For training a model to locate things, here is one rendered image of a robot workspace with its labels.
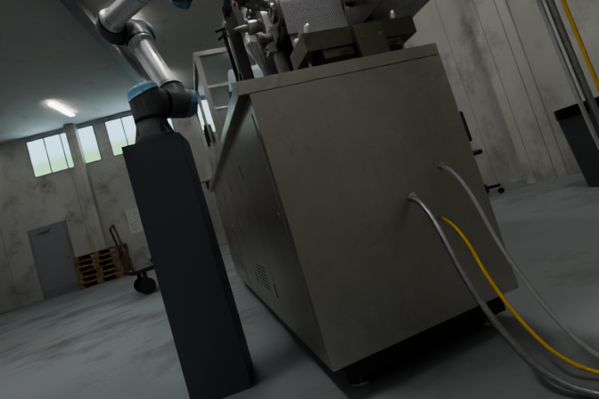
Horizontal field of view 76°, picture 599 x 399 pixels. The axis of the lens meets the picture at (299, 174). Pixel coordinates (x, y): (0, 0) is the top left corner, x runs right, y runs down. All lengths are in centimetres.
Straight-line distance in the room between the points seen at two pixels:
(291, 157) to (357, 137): 21
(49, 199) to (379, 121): 1357
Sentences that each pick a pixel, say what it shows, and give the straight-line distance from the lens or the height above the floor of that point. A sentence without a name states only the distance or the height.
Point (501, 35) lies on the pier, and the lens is 486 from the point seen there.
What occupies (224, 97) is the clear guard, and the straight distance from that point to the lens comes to 243.
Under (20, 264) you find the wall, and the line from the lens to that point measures 1474.
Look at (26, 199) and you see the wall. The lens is 1466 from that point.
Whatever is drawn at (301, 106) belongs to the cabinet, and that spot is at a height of 79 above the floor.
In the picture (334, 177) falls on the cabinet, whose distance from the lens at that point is 106.
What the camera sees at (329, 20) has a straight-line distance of 154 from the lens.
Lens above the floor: 54
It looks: 4 degrees up
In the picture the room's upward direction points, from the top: 17 degrees counter-clockwise
